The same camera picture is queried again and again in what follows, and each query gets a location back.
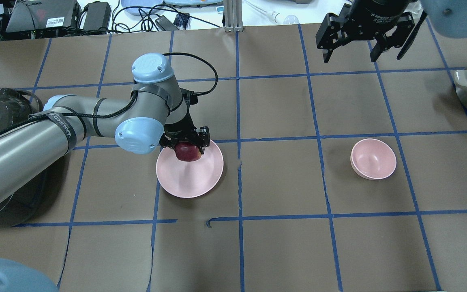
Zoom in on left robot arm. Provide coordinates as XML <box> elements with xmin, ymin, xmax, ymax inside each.
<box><xmin>0</xmin><ymin>52</ymin><xmax>210</xmax><ymax>203</ymax></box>

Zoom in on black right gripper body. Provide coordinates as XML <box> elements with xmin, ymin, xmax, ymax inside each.
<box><xmin>339</xmin><ymin>0</ymin><xmax>410</xmax><ymax>41</ymax></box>

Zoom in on black rice cooker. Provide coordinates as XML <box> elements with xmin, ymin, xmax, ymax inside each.
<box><xmin>0</xmin><ymin>88</ymin><xmax>47</xmax><ymax>228</ymax></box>

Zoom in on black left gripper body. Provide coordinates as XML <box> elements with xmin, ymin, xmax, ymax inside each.
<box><xmin>161</xmin><ymin>118</ymin><xmax>197</xmax><ymax>145</ymax></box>

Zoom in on pink bowl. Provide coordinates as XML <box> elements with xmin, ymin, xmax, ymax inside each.
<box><xmin>350</xmin><ymin>138</ymin><xmax>397</xmax><ymax>180</ymax></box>

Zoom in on pink plate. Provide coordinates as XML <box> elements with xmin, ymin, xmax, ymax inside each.
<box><xmin>156</xmin><ymin>140</ymin><xmax>224</xmax><ymax>198</ymax></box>

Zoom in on black power adapter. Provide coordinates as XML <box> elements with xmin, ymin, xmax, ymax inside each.
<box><xmin>80</xmin><ymin>1</ymin><xmax>111</xmax><ymax>35</ymax></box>

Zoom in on white light bulb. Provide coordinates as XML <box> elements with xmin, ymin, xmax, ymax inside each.
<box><xmin>267</xmin><ymin>11</ymin><xmax>300</xmax><ymax>25</ymax></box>

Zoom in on black cables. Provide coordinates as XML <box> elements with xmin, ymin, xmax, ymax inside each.
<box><xmin>110</xmin><ymin>3</ymin><xmax>223</xmax><ymax>34</ymax></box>

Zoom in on small black adapter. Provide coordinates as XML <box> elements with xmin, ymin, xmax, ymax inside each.
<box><xmin>154</xmin><ymin>15</ymin><xmax>179</xmax><ymax>31</ymax></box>

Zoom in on aluminium frame post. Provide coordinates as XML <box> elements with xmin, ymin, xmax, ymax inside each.
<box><xmin>223</xmin><ymin>0</ymin><xmax>244</xmax><ymax>32</ymax></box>

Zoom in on red apple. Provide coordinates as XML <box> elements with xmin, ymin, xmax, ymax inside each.
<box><xmin>174</xmin><ymin>141</ymin><xmax>202</xmax><ymax>162</ymax></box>

